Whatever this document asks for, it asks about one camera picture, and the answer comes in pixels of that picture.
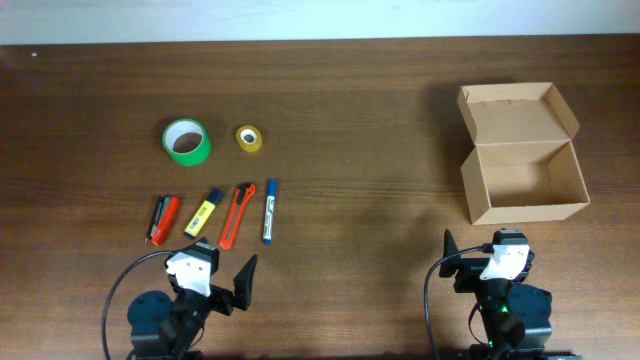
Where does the brown cardboard box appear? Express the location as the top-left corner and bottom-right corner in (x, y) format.
(457, 82), (590, 225)

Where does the green tape roll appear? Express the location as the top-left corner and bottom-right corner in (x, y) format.
(162, 118), (212, 167)

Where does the small yellow tape roll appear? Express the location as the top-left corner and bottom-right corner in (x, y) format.
(236, 125), (262, 153)

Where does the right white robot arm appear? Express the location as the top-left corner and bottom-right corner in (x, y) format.
(439, 229), (552, 359)

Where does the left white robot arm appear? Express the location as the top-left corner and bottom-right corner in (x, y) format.
(127, 238), (258, 359)

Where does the yellow highlighter marker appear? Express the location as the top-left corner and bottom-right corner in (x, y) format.
(183, 188), (224, 239)

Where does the blue whiteboard marker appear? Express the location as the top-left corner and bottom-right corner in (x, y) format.
(263, 178), (277, 245)

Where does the orange utility knife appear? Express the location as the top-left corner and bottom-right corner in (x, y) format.
(219, 183), (256, 250)

